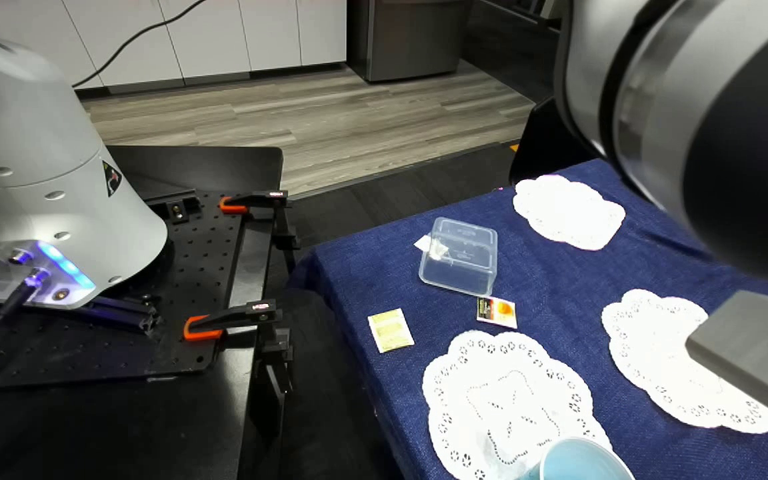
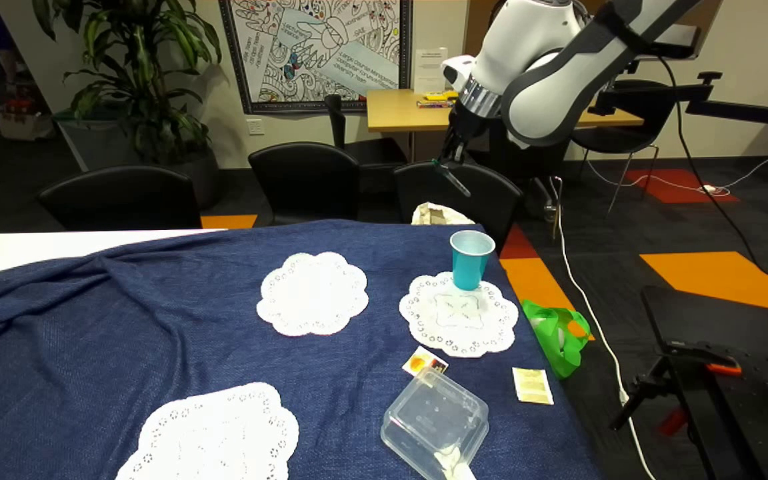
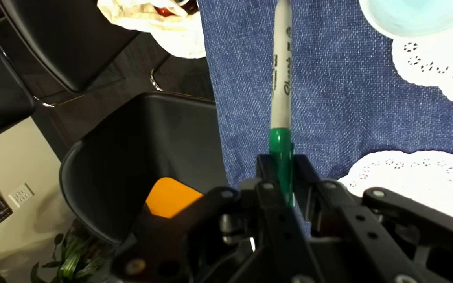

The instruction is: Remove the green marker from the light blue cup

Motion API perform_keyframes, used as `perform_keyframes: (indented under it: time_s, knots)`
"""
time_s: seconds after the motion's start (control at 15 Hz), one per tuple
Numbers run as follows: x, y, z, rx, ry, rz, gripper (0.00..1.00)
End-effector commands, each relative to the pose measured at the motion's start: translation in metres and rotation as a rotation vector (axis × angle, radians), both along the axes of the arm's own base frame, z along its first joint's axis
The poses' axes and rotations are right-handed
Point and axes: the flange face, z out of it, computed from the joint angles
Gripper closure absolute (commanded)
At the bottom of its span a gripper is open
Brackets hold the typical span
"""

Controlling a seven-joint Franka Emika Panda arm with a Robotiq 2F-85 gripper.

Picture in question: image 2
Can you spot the white paper tag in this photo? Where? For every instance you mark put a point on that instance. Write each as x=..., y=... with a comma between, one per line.
x=457, y=466

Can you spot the framed wall poster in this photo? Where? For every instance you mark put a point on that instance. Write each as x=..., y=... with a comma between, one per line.
x=314, y=50

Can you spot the white paper sign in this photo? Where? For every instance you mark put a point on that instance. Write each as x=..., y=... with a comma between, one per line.
x=427, y=70

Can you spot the white paper doily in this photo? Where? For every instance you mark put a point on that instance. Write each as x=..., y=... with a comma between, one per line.
x=314, y=294
x=454, y=322
x=211, y=438

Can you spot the wooden desk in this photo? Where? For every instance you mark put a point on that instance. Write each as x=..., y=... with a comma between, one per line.
x=401, y=111

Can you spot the yellow item on desk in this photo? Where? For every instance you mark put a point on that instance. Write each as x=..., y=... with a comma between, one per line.
x=439, y=99

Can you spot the white square sachet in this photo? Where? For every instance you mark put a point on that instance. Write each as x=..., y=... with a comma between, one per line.
x=534, y=384

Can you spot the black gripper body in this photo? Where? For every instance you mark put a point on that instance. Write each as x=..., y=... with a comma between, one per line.
x=467, y=130

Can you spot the green potted plant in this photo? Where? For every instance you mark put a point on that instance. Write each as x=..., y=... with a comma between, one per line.
x=145, y=70

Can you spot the green plastic bag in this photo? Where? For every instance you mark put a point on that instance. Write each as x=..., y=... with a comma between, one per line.
x=559, y=334

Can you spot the light blue plastic cup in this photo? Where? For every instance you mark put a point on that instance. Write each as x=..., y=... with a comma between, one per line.
x=471, y=263

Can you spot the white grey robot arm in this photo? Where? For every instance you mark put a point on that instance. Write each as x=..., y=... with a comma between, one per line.
x=553, y=63

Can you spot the orange white small sachet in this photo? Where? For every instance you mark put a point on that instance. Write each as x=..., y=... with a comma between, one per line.
x=426, y=363

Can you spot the black office chair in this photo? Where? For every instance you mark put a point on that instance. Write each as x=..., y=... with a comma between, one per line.
x=625, y=142

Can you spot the blue denim tablecloth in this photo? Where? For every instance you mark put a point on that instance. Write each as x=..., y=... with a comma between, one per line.
x=135, y=336

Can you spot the clear plastic container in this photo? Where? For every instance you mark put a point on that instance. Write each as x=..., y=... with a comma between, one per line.
x=434, y=419

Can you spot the black tripod with orange clamp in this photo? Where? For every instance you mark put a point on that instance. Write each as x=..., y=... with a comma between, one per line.
x=681, y=374

